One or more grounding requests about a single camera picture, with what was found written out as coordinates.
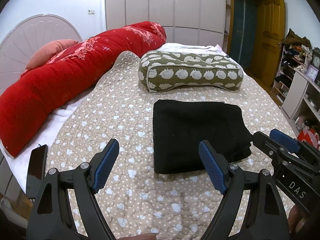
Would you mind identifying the person right hand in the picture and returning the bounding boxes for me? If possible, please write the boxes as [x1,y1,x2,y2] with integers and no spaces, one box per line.
[288,205,309,233]

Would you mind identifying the beige quilted bedspread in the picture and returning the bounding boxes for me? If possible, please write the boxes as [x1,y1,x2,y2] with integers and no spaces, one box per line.
[47,52,294,239]

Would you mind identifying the white cluttered shelf unit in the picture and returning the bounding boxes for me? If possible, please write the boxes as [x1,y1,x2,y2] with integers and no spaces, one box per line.
[271,30,319,135]

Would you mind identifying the person left hand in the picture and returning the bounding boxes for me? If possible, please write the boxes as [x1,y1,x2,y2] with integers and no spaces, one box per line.
[118,233,158,240]

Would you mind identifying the white wall socket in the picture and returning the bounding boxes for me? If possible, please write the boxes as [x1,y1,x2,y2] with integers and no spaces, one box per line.
[88,9,95,15]

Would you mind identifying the black smartphone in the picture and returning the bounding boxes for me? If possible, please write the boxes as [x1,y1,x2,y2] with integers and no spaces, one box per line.
[26,145,48,200]

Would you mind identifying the yellow wooden door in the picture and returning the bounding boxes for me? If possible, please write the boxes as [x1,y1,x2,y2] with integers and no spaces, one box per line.
[227,0,286,88]

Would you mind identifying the black pants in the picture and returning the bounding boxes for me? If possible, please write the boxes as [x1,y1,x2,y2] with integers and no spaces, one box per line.
[152,100,252,174]

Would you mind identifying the pink round headboard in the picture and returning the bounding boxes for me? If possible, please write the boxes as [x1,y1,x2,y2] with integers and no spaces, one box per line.
[0,14,82,93]

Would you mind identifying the small desk clock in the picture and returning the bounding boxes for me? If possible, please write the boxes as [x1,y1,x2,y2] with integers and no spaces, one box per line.
[306,64,319,82]

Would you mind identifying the olive hedgehog print pillow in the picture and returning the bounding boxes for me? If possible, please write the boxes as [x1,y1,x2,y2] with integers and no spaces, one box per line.
[138,50,244,93]

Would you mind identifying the red long bolster quilt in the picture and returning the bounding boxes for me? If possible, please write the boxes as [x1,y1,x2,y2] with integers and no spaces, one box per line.
[1,21,167,158]

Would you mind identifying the white wardrobe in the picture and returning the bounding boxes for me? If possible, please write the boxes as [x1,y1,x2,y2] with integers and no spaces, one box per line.
[105,0,228,50]

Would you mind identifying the salmon pink pillow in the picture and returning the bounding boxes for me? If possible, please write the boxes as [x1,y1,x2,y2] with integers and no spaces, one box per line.
[25,39,79,70]

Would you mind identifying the red shopping bag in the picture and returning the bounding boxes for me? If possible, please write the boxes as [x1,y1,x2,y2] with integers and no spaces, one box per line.
[297,128,319,150]

